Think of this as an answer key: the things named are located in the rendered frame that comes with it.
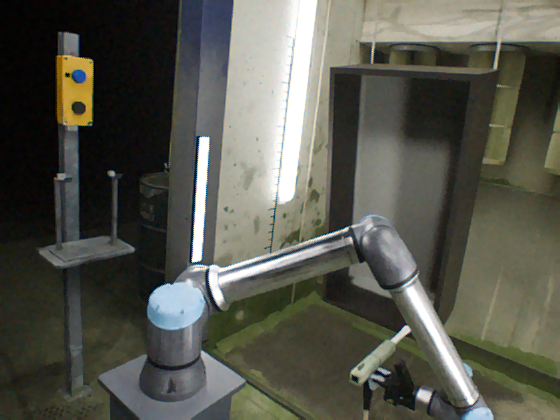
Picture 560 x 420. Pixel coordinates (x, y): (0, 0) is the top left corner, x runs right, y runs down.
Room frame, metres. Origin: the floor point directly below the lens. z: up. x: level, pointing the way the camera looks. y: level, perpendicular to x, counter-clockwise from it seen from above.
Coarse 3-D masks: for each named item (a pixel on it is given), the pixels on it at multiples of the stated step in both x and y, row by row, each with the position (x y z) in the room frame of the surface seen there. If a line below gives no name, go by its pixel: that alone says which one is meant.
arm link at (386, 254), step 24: (384, 240) 0.99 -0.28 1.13; (384, 264) 0.95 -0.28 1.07; (408, 264) 0.95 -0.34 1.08; (384, 288) 0.96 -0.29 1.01; (408, 288) 0.95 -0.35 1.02; (408, 312) 0.95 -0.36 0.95; (432, 312) 0.96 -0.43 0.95; (432, 336) 0.94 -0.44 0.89; (432, 360) 0.95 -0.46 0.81; (456, 360) 0.95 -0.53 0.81; (456, 384) 0.94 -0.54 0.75; (456, 408) 0.95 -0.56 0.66; (480, 408) 0.93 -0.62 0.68
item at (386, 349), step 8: (408, 328) 1.57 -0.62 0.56; (400, 336) 1.50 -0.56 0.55; (384, 344) 1.41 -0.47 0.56; (392, 344) 1.41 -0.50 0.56; (376, 352) 1.35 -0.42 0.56; (384, 352) 1.35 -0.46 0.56; (392, 352) 1.40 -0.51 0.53; (368, 360) 1.29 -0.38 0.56; (376, 360) 1.29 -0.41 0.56; (384, 360) 1.34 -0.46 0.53; (360, 368) 1.22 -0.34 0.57; (368, 368) 1.24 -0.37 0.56; (352, 376) 1.21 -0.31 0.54; (360, 376) 1.19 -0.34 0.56; (368, 376) 1.24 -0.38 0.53; (360, 384) 1.19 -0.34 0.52; (368, 384) 1.27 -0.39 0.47; (368, 392) 1.27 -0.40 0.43; (368, 400) 1.27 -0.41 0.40; (368, 408) 1.27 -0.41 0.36
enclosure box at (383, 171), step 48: (336, 96) 1.81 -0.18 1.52; (384, 96) 1.98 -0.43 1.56; (432, 96) 1.84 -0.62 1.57; (480, 96) 1.46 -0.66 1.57; (336, 144) 1.86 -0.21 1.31; (384, 144) 2.01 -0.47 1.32; (432, 144) 1.86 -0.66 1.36; (480, 144) 1.62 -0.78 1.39; (336, 192) 1.92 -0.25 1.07; (384, 192) 2.04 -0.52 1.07; (432, 192) 1.88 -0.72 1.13; (432, 240) 1.90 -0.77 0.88; (336, 288) 2.05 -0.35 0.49; (432, 288) 1.93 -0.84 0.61
